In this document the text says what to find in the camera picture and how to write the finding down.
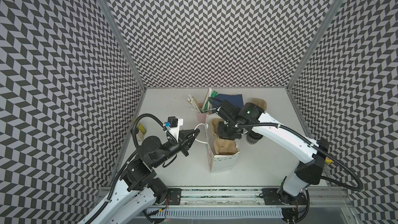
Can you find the blue napkin stack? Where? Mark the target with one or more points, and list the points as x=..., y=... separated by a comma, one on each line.
x=236, y=100

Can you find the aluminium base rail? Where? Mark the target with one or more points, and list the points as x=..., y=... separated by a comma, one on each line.
x=316, y=204

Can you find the yellow capped bottle right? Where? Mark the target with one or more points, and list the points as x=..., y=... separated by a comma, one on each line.
x=328, y=160

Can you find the aluminium corner post left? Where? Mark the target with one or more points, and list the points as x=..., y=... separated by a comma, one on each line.
x=120, y=40

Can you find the white paper takeout bag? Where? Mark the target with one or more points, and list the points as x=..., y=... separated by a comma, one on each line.
x=217, y=163

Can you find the single paper coffee cup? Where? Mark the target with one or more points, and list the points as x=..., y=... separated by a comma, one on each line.
x=253, y=137

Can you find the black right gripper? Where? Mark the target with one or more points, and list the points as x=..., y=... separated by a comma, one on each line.
x=223, y=135

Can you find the pink utensil holder cup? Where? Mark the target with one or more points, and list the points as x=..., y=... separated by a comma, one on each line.
x=201, y=115

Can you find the aluminium corner post right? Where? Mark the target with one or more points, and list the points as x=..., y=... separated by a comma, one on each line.
x=331, y=13

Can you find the aluminium corner post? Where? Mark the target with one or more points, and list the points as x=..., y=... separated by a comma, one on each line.
x=331, y=13
x=120, y=40

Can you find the green yellow bottle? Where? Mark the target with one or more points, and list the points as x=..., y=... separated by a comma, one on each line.
x=140, y=128

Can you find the beige pulp cup carrier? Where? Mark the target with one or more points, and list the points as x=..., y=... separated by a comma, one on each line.
x=260, y=103
x=222, y=146

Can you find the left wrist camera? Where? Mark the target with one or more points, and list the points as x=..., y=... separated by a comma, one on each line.
x=173, y=125

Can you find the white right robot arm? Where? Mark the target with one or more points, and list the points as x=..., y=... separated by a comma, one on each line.
x=311, y=154

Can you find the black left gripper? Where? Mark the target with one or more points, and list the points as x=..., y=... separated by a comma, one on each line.
x=185, y=140

